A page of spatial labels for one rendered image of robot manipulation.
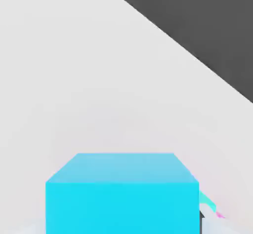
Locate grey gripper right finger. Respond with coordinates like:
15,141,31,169
199,191,244,234

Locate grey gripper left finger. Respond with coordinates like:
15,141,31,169
12,208,46,234

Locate small cyan cube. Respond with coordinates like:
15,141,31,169
45,152,200,234

